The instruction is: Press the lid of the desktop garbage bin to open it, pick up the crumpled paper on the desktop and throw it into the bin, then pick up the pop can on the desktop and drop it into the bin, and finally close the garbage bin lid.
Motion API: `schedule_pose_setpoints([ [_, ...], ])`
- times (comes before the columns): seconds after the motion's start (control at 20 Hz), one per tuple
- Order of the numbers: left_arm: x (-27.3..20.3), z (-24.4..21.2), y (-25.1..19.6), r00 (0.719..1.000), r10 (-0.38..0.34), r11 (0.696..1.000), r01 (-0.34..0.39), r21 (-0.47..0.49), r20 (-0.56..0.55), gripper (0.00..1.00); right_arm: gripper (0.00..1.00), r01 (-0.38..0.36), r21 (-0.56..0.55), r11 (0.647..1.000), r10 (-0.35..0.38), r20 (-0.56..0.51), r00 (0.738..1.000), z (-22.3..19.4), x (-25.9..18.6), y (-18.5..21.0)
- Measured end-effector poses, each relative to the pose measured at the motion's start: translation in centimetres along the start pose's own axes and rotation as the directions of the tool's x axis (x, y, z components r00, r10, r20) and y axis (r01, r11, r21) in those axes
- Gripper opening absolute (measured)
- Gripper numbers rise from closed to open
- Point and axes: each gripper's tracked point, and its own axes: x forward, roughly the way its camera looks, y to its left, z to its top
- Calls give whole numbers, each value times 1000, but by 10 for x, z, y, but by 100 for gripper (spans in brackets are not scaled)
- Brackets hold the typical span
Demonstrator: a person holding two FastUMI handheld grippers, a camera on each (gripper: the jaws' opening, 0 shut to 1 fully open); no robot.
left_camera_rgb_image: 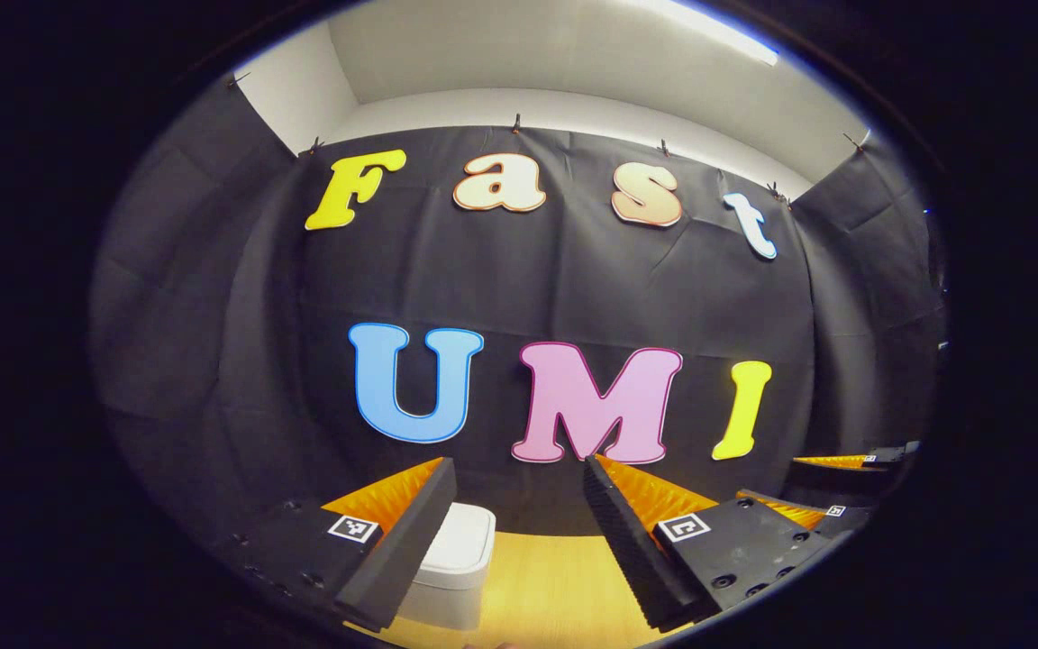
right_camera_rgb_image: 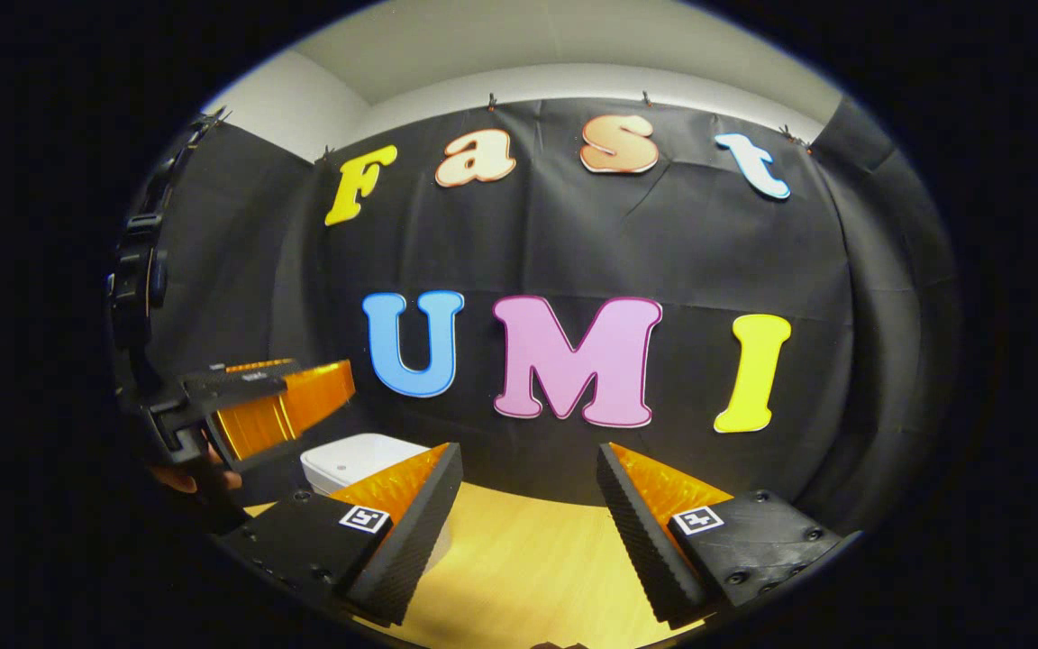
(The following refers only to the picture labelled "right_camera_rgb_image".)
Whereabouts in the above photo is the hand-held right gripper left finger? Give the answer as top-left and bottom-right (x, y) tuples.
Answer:
(222, 442), (464, 627)

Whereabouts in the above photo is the white desktop garbage bin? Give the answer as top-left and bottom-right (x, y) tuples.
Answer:
(300, 434), (453, 578)

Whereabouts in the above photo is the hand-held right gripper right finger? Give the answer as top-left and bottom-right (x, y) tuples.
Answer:
(596, 442), (844, 630)

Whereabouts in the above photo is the wooden desktop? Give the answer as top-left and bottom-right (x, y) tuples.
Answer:
(244, 482), (709, 649)

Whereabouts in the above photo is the black backdrop cloth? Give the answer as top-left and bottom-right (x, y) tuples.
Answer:
(114, 95), (961, 542)

